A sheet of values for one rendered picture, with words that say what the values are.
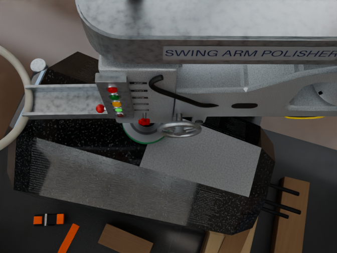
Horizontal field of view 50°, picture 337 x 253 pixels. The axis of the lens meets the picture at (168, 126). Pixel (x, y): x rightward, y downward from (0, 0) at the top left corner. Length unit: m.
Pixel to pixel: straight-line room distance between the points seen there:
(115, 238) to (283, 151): 1.21
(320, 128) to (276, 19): 1.90
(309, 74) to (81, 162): 1.03
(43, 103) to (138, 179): 0.51
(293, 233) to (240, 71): 1.45
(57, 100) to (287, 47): 0.92
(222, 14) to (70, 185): 1.17
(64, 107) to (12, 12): 1.69
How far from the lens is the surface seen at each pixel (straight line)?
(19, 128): 1.44
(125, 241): 2.20
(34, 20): 2.95
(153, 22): 0.79
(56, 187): 1.78
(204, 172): 1.56
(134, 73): 0.91
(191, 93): 1.06
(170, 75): 0.93
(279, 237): 2.33
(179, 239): 2.32
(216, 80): 1.07
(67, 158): 1.66
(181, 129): 1.19
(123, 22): 0.79
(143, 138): 1.54
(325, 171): 2.60
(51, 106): 1.46
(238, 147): 1.61
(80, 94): 1.45
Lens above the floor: 2.33
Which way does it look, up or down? 72 degrees down
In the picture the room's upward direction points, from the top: 5 degrees clockwise
